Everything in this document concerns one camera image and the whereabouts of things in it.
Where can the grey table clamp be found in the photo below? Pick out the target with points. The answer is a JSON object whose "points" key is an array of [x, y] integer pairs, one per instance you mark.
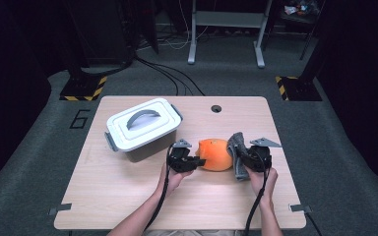
{"points": [[60, 208], [300, 208]]}

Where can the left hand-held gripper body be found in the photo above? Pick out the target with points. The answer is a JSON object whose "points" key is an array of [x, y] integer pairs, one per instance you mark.
{"points": [[178, 160]]}

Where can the orange plush toy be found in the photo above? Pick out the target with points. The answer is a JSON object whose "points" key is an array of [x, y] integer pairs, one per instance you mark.
{"points": [[216, 155]]}

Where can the person's left hand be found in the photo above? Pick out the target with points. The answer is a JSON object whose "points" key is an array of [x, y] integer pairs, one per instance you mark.
{"points": [[172, 182]]}

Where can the person's right hand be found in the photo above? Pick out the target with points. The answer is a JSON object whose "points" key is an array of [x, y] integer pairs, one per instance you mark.
{"points": [[264, 185]]}

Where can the black cabinet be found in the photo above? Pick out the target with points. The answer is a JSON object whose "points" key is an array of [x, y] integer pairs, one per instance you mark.
{"points": [[101, 29]]}

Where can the black stand with striped base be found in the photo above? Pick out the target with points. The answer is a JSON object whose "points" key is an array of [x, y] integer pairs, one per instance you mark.
{"points": [[298, 88], [82, 87]]}

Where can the white metal stand frame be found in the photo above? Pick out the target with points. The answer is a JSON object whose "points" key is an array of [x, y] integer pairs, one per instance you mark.
{"points": [[229, 19]]}

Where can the colourful clutter on dark shelf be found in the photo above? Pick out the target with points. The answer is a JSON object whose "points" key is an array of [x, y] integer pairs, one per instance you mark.
{"points": [[300, 8]]}

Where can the clear brown storage box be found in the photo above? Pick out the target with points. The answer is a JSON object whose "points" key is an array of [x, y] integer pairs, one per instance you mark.
{"points": [[151, 149]]}

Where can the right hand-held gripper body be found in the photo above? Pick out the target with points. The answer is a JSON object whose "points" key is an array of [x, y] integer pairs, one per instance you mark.
{"points": [[259, 159]]}

